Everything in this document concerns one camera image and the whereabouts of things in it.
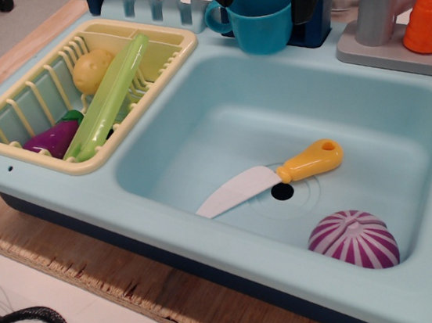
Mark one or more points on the toy knife yellow handle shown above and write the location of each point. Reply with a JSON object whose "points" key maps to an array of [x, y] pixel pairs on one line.
{"points": [[320, 157]]}

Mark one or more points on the blue plastic cup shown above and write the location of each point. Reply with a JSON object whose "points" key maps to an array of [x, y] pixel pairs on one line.
{"points": [[260, 27]]}

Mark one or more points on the purple striped toy onion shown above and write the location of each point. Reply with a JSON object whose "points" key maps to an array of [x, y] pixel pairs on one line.
{"points": [[357, 238]]}

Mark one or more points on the dark blue container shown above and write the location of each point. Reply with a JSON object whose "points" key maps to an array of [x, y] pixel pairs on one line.
{"points": [[313, 33]]}

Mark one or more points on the light blue toy sink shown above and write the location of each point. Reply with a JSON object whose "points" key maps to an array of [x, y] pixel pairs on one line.
{"points": [[223, 112]]}

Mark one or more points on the green toy celery stick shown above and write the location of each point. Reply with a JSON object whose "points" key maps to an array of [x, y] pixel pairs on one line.
{"points": [[107, 101]]}

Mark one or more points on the yellow dish drying rack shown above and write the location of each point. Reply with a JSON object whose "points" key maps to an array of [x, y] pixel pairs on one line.
{"points": [[38, 99]]}

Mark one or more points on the purple toy eggplant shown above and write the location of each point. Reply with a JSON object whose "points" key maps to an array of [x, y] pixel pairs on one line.
{"points": [[57, 139]]}

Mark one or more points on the yellow toy potato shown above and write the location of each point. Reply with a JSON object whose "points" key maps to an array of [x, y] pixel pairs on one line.
{"points": [[89, 70]]}

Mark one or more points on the grey toy faucet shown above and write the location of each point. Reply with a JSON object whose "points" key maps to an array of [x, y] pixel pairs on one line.
{"points": [[376, 39]]}

